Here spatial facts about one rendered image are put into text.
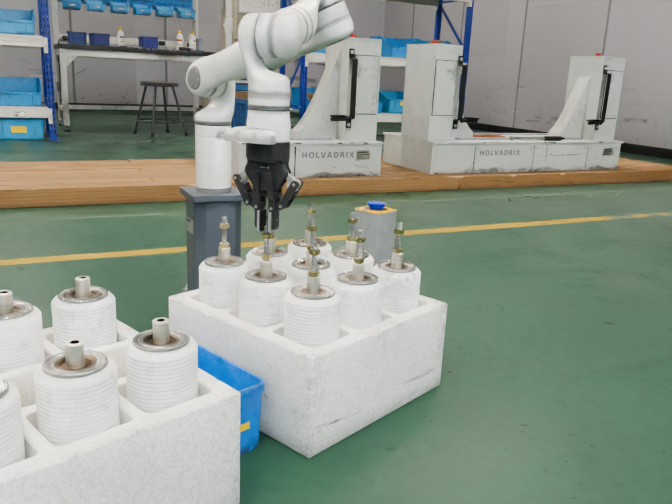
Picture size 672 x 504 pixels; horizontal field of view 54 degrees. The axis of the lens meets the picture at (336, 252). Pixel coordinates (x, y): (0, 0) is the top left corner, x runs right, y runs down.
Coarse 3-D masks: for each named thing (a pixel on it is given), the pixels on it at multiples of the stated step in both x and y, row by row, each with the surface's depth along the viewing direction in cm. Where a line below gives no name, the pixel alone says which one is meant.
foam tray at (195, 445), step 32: (32, 384) 95; (224, 384) 93; (32, 416) 84; (128, 416) 84; (160, 416) 84; (192, 416) 86; (224, 416) 90; (32, 448) 76; (64, 448) 76; (96, 448) 76; (128, 448) 80; (160, 448) 83; (192, 448) 87; (224, 448) 91; (0, 480) 69; (32, 480) 72; (64, 480) 74; (96, 480) 77; (128, 480) 81; (160, 480) 84; (192, 480) 88; (224, 480) 92
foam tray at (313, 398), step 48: (192, 336) 124; (240, 336) 114; (384, 336) 116; (432, 336) 129; (288, 384) 108; (336, 384) 109; (384, 384) 120; (432, 384) 133; (288, 432) 110; (336, 432) 112
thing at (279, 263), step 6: (288, 252) 135; (246, 258) 135; (252, 258) 132; (258, 258) 131; (276, 258) 131; (282, 258) 132; (288, 258) 133; (252, 264) 132; (258, 264) 131; (276, 264) 131; (282, 264) 132; (288, 264) 133; (282, 270) 132
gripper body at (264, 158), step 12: (252, 144) 110; (264, 144) 109; (276, 144) 109; (288, 144) 111; (252, 156) 110; (264, 156) 109; (276, 156) 110; (288, 156) 112; (252, 168) 114; (264, 168) 113; (276, 168) 112; (288, 168) 113; (252, 180) 114; (264, 180) 113; (276, 180) 112
